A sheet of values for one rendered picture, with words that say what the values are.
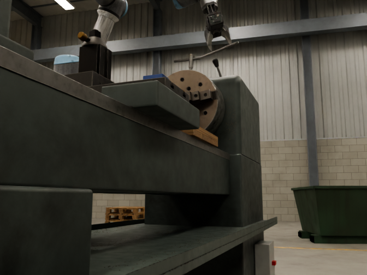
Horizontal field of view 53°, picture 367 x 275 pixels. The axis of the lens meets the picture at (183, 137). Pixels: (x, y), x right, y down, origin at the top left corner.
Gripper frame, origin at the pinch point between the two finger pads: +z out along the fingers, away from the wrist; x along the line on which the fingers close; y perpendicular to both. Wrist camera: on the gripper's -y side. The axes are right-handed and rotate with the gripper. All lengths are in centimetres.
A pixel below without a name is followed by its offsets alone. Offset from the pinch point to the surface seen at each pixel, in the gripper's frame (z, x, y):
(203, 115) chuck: 29.8, -15.3, 1.9
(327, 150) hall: -57, 340, -939
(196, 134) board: 46, -20, 37
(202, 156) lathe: 52, -20, 26
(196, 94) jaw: 21.6, -15.9, 7.5
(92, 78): 29, -45, 61
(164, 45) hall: -515, -53, -929
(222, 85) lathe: 13.9, -2.6, -10.6
